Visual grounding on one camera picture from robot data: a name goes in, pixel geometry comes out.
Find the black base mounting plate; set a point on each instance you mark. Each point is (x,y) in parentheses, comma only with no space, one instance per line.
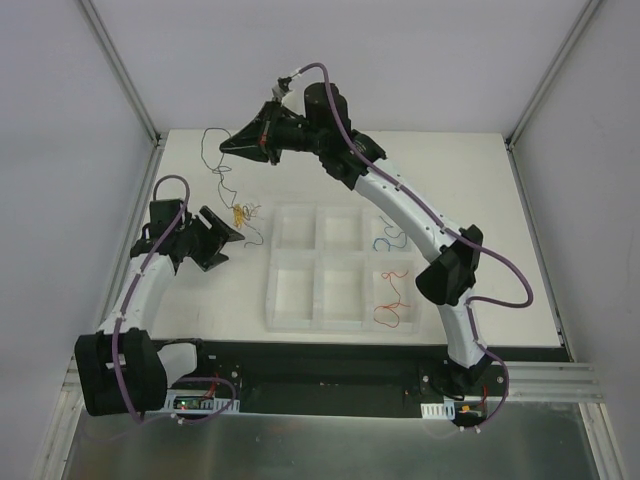
(196,378)

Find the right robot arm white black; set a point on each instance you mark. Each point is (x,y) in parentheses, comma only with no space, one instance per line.
(356,160)

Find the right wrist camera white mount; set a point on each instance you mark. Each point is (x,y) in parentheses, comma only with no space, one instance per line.
(283,93)

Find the right white cable duct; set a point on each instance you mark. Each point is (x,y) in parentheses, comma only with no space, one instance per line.
(438,411)

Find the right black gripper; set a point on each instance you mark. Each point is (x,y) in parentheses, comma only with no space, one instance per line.
(270,136)

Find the aluminium corner post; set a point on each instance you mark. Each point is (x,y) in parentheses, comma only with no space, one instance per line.
(119,71)
(586,16)

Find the left aluminium corner post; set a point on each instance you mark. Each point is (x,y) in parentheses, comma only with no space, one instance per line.
(119,71)

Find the white cable duct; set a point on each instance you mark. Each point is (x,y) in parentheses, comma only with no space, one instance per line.
(438,411)
(198,405)

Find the left white cable duct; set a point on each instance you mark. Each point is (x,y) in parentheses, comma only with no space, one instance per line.
(198,405)

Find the white six-compartment tray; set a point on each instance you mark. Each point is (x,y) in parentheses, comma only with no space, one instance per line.
(340,269)

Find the right aluminium corner post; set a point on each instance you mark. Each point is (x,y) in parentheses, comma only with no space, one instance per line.
(586,16)

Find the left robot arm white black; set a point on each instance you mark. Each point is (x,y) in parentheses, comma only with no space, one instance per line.
(145,290)

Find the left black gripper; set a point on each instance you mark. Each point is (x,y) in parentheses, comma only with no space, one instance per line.
(206,242)

